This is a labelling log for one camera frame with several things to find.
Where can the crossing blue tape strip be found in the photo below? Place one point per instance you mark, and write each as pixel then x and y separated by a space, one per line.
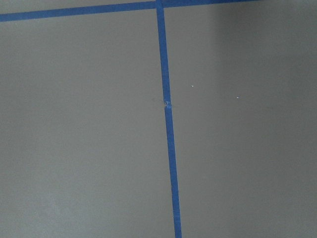
pixel 253 7

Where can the long blue tape strip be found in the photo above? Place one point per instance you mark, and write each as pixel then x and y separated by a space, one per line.
pixel 168 118

